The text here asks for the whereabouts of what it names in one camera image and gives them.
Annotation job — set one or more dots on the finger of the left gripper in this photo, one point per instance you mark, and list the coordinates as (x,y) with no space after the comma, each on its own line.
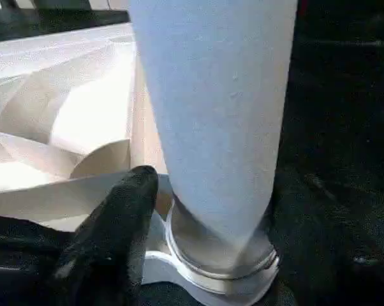
(20,252)

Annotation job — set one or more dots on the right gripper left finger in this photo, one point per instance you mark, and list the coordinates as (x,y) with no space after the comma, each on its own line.
(109,248)

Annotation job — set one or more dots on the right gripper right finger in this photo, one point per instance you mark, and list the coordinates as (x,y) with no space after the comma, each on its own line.
(351,268)

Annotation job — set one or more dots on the white plastic table top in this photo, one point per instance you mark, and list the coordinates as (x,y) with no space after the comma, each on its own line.
(64,95)

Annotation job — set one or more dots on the white plastic table leg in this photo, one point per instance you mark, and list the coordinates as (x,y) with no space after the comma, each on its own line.
(217,95)

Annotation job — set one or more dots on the black work mat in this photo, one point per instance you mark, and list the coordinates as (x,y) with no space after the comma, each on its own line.
(345,95)

